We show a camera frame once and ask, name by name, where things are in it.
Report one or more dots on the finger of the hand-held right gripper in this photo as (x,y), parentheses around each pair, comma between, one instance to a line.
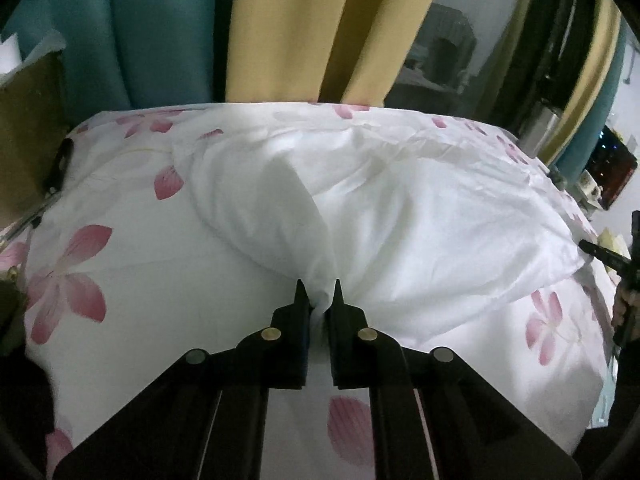
(600,252)

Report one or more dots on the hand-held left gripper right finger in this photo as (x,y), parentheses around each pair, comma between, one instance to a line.
(336,310)

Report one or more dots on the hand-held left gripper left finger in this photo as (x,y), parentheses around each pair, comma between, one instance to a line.
(301,310)

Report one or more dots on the white garment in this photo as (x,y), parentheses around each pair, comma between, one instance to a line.
(425,210)

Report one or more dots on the person's right forearm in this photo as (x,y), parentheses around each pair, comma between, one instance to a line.
(615,400)

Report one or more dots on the person's right hand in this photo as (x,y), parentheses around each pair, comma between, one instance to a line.
(627,307)

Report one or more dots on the dark screen device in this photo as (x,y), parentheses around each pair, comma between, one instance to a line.
(617,170)

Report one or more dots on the narrow teal curtain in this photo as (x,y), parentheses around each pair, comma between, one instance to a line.
(595,125)

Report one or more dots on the silver bottle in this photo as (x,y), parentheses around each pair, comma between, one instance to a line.
(540,130)

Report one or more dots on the floral bed sheet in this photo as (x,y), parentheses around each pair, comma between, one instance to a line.
(150,285)

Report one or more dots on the narrow yellow curtain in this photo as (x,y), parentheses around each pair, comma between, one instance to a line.
(602,45)

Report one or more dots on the glass window pane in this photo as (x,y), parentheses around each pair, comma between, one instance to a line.
(450,45)

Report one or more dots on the wide yellow curtain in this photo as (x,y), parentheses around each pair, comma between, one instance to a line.
(280,35)

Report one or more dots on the wide teal curtain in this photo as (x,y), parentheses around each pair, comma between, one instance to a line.
(150,35)

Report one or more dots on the cardboard box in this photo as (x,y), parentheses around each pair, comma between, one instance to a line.
(30,135)

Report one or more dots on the dark window frame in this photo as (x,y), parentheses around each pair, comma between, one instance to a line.
(555,35)

